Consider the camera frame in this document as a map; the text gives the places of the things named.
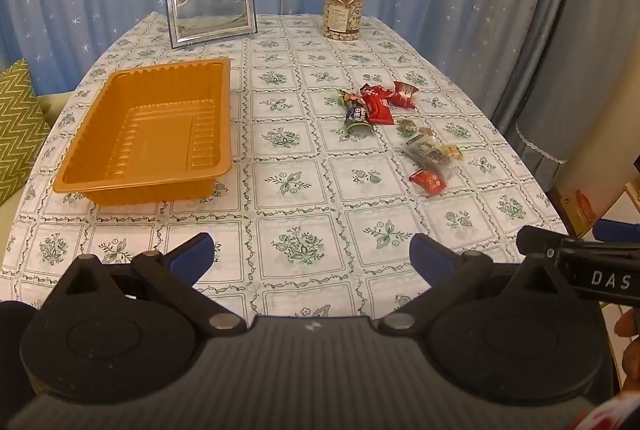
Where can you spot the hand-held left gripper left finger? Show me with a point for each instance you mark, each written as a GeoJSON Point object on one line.
{"type": "Point", "coordinates": [192, 255]}

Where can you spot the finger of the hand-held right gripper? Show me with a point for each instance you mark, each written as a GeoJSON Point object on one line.
{"type": "Point", "coordinates": [620, 231]}
{"type": "Point", "coordinates": [540, 241]}

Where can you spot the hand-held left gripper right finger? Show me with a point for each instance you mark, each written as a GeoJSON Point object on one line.
{"type": "Point", "coordinates": [430, 257]}

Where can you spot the small red candy packet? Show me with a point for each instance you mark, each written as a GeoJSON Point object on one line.
{"type": "Point", "coordinates": [428, 181]}

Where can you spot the long clear dark-label packet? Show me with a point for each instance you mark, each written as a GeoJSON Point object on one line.
{"type": "Point", "coordinates": [427, 155]}

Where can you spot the small clear snack packet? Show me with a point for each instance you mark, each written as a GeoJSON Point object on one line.
{"type": "Point", "coordinates": [425, 133]}

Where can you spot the orange plastic tray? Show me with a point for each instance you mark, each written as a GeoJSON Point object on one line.
{"type": "Point", "coordinates": [150, 135]}

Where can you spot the dark blue snack packet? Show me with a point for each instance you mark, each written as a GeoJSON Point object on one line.
{"type": "Point", "coordinates": [358, 116]}

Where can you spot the small green candy packet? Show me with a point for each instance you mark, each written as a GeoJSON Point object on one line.
{"type": "Point", "coordinates": [345, 97]}

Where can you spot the person's right forearm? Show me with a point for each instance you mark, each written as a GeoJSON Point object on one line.
{"type": "Point", "coordinates": [615, 415]}

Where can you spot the person's right hand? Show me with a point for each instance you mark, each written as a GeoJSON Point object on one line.
{"type": "Point", "coordinates": [631, 350]}

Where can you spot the wooden furniture piece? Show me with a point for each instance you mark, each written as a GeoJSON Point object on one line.
{"type": "Point", "coordinates": [580, 210]}

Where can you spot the small yellow candy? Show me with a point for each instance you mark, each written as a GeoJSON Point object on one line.
{"type": "Point", "coordinates": [452, 152]}

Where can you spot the floral checked tablecloth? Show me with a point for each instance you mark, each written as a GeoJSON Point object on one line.
{"type": "Point", "coordinates": [300, 190]}

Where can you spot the large red snack packet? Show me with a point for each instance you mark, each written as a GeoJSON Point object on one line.
{"type": "Point", "coordinates": [377, 105]}

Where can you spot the red pictured snack packet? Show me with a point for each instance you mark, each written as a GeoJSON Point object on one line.
{"type": "Point", "coordinates": [404, 95]}

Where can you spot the grey lace-trimmed cover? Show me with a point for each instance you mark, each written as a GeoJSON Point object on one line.
{"type": "Point", "coordinates": [600, 60]}

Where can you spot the pale green sofa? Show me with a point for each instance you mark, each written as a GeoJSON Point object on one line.
{"type": "Point", "coordinates": [7, 225]}

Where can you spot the grey curtain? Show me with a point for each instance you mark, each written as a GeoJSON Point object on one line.
{"type": "Point", "coordinates": [535, 35]}

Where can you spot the green zigzag cushion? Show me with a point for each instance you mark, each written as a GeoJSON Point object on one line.
{"type": "Point", "coordinates": [17, 130]}

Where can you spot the clear nut jar gold lid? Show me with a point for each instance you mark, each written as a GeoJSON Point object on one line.
{"type": "Point", "coordinates": [343, 12]}

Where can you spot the silver sand picture frame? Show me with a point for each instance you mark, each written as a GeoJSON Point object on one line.
{"type": "Point", "coordinates": [212, 7]}

